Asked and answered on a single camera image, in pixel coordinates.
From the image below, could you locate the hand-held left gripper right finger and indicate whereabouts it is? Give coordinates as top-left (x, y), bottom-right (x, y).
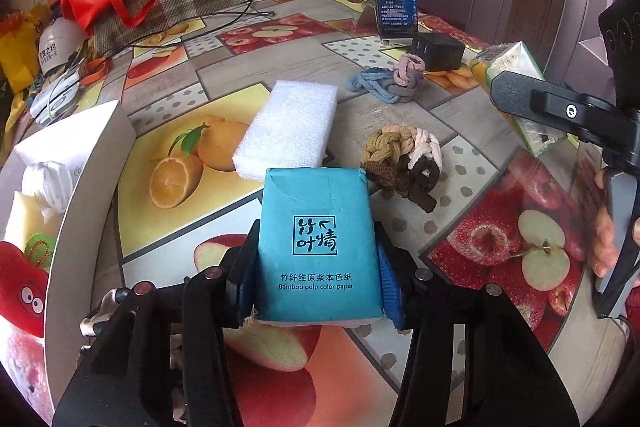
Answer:
top-left (372, 222), bottom-right (583, 427)

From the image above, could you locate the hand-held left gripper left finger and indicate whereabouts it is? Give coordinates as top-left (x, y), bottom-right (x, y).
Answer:
top-left (52, 219), bottom-right (263, 427)

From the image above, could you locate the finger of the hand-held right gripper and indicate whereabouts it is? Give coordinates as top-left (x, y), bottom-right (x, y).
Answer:
top-left (490, 71), bottom-right (638, 146)

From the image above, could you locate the green orange tissue pack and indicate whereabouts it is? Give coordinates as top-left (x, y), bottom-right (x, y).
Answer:
top-left (469, 41), bottom-right (568, 158)

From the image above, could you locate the blue tissue pack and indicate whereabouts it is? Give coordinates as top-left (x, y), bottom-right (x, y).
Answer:
top-left (252, 167), bottom-right (388, 325)

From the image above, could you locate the white cardboard box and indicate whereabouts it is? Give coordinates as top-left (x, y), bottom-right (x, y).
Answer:
top-left (0, 99), bottom-right (136, 408)

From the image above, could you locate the person's right hand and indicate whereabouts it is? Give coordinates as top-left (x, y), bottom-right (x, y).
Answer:
top-left (591, 167), bottom-right (640, 279)

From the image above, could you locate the fruit print tablecloth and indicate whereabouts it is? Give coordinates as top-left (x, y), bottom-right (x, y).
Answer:
top-left (30, 0), bottom-right (631, 427)

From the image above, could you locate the black power adapter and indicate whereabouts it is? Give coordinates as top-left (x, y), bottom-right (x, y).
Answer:
top-left (411, 32), bottom-right (466, 72)

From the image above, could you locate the white foam block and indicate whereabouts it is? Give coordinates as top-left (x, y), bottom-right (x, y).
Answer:
top-left (232, 80), bottom-right (338, 182)

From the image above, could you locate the white crumpled cloth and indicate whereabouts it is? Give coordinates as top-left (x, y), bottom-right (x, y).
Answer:
top-left (22, 161), bottom-right (76, 212)

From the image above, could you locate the red plush toy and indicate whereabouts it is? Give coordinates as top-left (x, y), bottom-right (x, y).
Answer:
top-left (0, 241), bottom-right (51, 338)

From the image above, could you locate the cream sponge block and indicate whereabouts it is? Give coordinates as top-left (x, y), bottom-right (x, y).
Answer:
top-left (2, 191), bottom-right (61, 268)

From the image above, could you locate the white helmet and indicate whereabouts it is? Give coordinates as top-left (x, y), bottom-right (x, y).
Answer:
top-left (37, 14), bottom-right (91, 75)

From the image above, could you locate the yellow plastic bag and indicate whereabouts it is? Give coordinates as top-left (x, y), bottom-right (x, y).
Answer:
top-left (0, 4), bottom-right (51, 95)

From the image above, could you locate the brown beige knotted rope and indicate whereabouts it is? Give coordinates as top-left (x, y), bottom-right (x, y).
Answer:
top-left (360, 124), bottom-right (443, 212)

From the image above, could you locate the blue pink knotted rope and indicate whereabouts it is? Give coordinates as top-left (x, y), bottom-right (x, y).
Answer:
top-left (348, 55), bottom-right (426, 104)

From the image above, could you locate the black cable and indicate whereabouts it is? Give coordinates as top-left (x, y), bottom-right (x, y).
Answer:
top-left (107, 0), bottom-right (276, 58)

